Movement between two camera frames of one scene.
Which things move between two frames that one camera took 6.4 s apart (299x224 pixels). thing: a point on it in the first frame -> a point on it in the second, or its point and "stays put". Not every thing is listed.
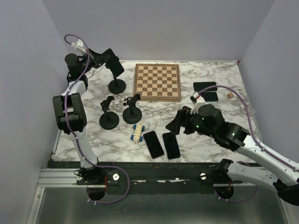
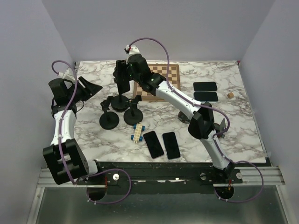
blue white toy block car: [138, 128] stays put
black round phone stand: [117, 86] -> [120, 102]
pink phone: [153, 144] stays put
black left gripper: [97, 59] -> [90, 89]
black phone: [171, 145] stays put
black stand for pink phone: [109, 120] stays put
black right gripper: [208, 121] -> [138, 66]
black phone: [200, 86] stays put
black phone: [113, 64] -> [120, 74]
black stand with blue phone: [132, 115] stays put
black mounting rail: [142, 175] stays put
